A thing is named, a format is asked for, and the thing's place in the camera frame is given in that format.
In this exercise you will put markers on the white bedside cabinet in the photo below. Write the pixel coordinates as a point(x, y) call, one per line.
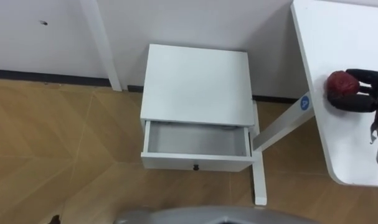
point(196, 87)

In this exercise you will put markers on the open white cabinet drawer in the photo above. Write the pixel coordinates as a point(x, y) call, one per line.
point(197, 149)

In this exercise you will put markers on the red soft toy fruit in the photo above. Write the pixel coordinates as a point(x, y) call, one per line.
point(341, 84)

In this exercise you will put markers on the white desk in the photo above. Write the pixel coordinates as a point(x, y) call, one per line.
point(338, 46)

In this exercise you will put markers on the robot body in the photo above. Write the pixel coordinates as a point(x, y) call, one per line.
point(213, 215)

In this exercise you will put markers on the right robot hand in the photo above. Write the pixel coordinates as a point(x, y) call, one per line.
point(357, 104)

